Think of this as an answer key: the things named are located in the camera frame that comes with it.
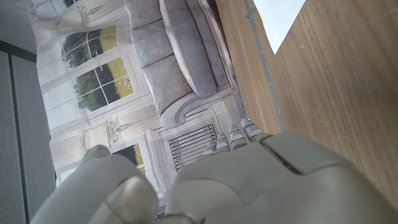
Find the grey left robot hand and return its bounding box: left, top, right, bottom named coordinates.
left=30, top=117, right=398, bottom=224

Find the white paper sheet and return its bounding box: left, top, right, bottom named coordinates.
left=253, top=0, right=307, bottom=55

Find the printed living room backdrop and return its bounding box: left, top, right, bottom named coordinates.
left=29, top=0, right=248, bottom=217

